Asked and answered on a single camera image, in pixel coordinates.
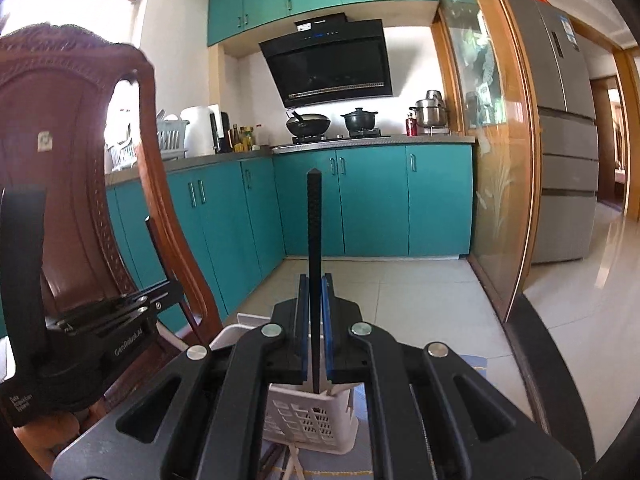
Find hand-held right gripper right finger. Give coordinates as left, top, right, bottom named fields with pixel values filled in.
left=321, top=273, right=583, bottom=480

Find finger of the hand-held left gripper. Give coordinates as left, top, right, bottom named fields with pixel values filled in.
left=62, top=305, right=152, bottom=336
left=45, top=280, right=175, bottom=331

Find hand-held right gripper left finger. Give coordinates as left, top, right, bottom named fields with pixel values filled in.
left=50, top=274, right=311, bottom=480

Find grey plastic utensil basket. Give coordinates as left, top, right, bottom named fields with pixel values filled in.
left=209, top=312, right=362, bottom=453

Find black chopstick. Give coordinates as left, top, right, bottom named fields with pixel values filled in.
left=306, top=167, right=324, bottom=394

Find pile of mixed chopsticks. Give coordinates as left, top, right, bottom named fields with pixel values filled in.
left=262, top=442, right=307, bottom=480

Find carved wooden chair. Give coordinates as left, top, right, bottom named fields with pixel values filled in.
left=0, top=22, right=223, bottom=461

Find teal base cabinets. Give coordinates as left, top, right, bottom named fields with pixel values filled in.
left=105, top=156, right=287, bottom=333
left=272, top=144, right=473, bottom=259

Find white dish rack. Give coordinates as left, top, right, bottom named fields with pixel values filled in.
left=106, top=110, right=191, bottom=171

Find grey countertop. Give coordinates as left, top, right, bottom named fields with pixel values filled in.
left=105, top=134, right=476, bottom=186

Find white kitchen appliance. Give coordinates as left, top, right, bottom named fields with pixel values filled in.
left=180, top=106, right=221, bottom=157

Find gas stove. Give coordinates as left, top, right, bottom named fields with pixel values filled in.
left=290, top=130, right=393, bottom=142

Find row of condiment bottles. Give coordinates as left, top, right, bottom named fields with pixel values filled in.
left=230, top=124, right=264, bottom=153

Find black kitchen appliance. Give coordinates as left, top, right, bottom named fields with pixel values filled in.
left=210, top=111, right=232, bottom=153

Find black wok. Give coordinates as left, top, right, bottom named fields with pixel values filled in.
left=286, top=110, right=332, bottom=137

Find black clay pot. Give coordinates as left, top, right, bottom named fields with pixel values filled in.
left=341, top=107, right=379, bottom=133

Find etched glass sliding door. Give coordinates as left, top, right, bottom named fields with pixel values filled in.
left=427, top=0, right=543, bottom=321

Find stainless steel pot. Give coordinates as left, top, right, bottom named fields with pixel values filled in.
left=409, top=90, right=448, bottom=128

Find black range hood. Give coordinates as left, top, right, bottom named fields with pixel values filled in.
left=259, top=12, right=393, bottom=109

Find silver refrigerator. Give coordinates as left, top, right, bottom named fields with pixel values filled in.
left=502, top=0, right=600, bottom=265

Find wooden doorway frame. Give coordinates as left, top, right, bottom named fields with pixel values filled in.
left=570, top=10, right=640, bottom=221

